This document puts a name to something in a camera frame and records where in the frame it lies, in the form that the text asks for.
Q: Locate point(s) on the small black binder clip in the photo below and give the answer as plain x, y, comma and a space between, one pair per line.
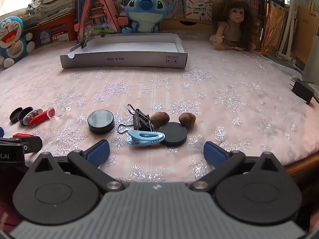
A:
84, 42

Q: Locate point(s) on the thick black round puck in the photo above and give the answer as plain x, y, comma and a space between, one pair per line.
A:
101, 122

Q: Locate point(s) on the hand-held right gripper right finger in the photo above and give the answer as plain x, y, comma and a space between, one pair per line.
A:
214, 154

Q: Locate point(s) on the white printed carton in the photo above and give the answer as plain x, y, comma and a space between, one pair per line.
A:
198, 8

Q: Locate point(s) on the pink triangular miniature house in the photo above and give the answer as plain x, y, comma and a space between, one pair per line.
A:
98, 12

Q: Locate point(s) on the red plastic basket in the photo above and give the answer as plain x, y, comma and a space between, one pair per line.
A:
53, 33

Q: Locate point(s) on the row of colourful picture books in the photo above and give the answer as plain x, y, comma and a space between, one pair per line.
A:
274, 27

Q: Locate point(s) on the clear plastic dome cap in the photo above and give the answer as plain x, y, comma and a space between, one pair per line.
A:
57, 113

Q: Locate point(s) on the white cardboard box tray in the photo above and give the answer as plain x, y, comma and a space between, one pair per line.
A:
129, 46

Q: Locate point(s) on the black power adapter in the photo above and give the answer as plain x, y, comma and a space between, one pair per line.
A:
302, 92

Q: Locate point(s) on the large black binder clip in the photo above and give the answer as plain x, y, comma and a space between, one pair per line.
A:
142, 122

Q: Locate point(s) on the blue robot cat plush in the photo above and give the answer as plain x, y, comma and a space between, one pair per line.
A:
11, 39

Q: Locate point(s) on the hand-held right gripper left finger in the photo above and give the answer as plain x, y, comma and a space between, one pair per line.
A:
98, 151

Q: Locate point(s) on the brown cardboard box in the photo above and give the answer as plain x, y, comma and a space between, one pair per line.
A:
307, 29

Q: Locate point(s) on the brown nut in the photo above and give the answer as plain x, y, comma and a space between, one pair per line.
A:
187, 120
159, 119

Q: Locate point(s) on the black disc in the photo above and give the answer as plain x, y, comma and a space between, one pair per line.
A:
174, 135

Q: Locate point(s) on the brown-haired doll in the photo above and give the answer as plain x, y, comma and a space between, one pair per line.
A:
234, 22

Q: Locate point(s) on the wooden drawer box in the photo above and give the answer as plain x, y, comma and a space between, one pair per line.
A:
174, 25

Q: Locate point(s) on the pink snowflake tablecloth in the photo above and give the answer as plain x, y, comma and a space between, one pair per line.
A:
224, 84

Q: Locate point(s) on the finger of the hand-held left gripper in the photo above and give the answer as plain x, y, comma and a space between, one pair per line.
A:
1, 131
33, 144

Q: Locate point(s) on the blue alien plush toy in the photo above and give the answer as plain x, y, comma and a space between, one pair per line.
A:
144, 10

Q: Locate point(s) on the red plastic piece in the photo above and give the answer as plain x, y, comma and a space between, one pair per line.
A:
23, 135

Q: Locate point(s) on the light blue hair clip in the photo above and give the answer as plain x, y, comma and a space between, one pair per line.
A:
144, 137

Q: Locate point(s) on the white pipe rack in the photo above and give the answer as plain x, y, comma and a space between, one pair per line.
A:
290, 25

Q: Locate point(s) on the stack of books and papers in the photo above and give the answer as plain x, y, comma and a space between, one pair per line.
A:
54, 2

